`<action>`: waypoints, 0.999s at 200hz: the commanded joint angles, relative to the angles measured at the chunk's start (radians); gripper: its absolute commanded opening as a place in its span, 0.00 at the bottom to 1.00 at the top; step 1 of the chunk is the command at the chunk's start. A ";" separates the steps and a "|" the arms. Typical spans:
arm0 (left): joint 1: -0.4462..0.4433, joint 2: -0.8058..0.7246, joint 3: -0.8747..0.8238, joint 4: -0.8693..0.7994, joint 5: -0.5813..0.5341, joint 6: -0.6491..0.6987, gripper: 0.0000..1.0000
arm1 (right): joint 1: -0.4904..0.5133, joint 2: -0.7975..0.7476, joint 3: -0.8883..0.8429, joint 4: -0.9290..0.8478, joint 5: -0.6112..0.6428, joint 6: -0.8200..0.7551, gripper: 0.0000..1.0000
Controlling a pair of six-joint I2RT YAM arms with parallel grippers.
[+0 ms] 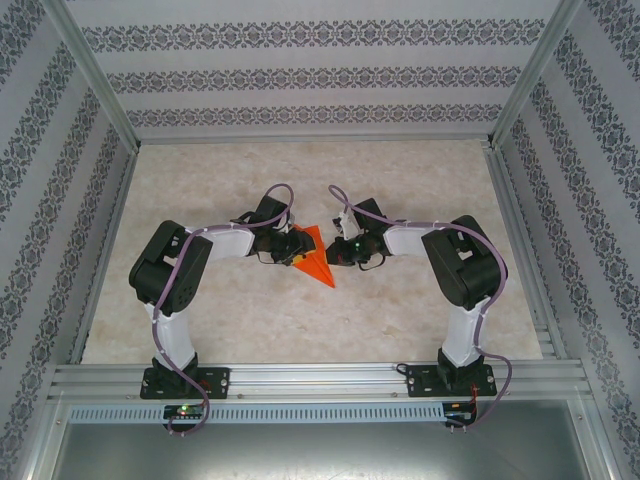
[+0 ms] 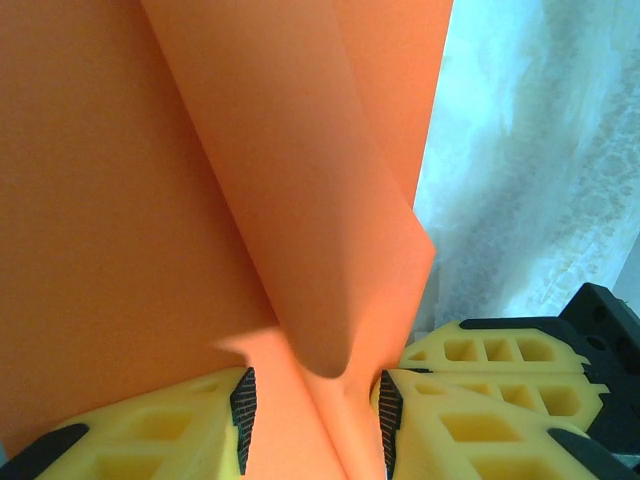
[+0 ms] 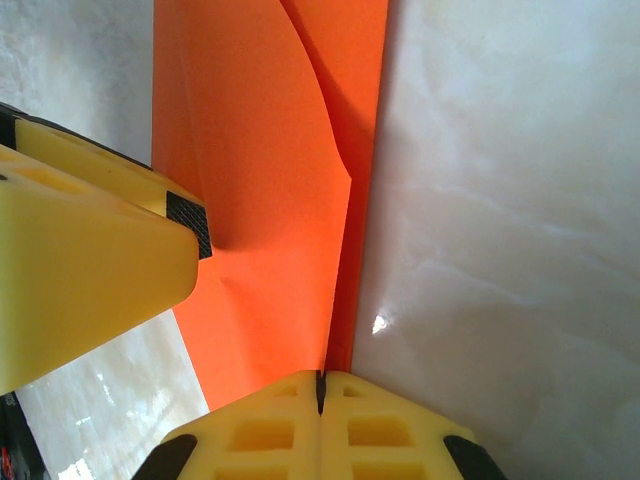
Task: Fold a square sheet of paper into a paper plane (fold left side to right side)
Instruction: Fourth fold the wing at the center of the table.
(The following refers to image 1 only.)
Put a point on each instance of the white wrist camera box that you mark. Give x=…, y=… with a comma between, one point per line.
x=345, y=222
x=291, y=220

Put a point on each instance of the aluminium side rail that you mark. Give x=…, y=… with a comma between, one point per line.
x=117, y=200
x=506, y=200

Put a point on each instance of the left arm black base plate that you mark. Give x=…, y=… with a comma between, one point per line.
x=215, y=382

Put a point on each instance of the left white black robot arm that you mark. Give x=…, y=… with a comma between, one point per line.
x=170, y=275

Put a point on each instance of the wide aluminium mounting rail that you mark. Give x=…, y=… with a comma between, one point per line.
x=320, y=380

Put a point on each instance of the thin aluminium cross rail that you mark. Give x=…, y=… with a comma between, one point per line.
x=315, y=138

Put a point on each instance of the grey metal sheet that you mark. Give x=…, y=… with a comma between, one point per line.
x=320, y=450

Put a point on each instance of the aluminium frame post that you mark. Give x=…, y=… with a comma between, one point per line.
x=90, y=70
x=537, y=70

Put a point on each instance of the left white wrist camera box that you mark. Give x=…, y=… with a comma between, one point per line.
x=291, y=220

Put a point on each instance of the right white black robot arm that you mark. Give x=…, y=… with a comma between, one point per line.
x=465, y=265

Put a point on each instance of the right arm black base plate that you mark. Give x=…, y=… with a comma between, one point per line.
x=420, y=382

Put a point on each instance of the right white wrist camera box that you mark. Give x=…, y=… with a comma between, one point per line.
x=345, y=222

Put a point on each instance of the orange paper sheet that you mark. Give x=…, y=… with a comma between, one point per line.
x=320, y=270

